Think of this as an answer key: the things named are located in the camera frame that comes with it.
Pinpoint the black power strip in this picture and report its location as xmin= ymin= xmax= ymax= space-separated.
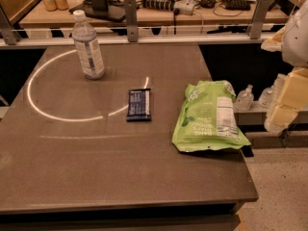
xmin=141 ymin=0 xmax=174 ymax=12

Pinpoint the clear plastic water bottle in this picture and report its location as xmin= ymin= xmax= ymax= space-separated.
xmin=72 ymin=10 xmax=105 ymax=80

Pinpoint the grey metal bracket left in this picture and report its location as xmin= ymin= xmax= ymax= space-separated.
xmin=0 ymin=5 xmax=20 ymax=45

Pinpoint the grey metal rail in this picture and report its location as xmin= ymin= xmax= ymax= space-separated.
xmin=0 ymin=32 xmax=273 ymax=50

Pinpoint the dark blue rxbar wrapper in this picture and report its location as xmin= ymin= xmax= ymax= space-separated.
xmin=126 ymin=89 xmax=151 ymax=121

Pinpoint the clear sanitizer pump bottle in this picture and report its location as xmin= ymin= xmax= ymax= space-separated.
xmin=234 ymin=85 xmax=254 ymax=111

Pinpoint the grey side shelf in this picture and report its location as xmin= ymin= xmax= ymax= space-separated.
xmin=234 ymin=101 xmax=308 ymax=125

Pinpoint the grey metal bracket right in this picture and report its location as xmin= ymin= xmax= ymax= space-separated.
xmin=247 ymin=0 xmax=272 ymax=39

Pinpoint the wooden back desk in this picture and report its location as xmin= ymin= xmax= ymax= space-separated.
xmin=18 ymin=0 xmax=290 ymax=30

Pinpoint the black monitor stand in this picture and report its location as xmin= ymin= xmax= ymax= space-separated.
xmin=69 ymin=0 xmax=126 ymax=22

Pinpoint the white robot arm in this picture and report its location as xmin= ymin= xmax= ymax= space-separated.
xmin=261 ymin=4 xmax=308 ymax=132

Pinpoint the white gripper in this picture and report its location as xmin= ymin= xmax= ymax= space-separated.
xmin=261 ymin=27 xmax=308 ymax=132

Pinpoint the grey metal bracket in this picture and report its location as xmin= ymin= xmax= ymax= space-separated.
xmin=124 ymin=0 xmax=139 ymax=42
xmin=0 ymin=5 xmax=20 ymax=45
xmin=247 ymin=0 xmax=272 ymax=39

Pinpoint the black power adapter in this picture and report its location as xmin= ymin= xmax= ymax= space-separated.
xmin=225 ymin=0 xmax=250 ymax=11

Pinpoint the green snack bag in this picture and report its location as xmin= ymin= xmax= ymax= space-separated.
xmin=171 ymin=80 xmax=250 ymax=153

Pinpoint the grey metal bracket centre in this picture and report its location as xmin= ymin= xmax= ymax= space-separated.
xmin=124 ymin=0 xmax=139 ymax=42

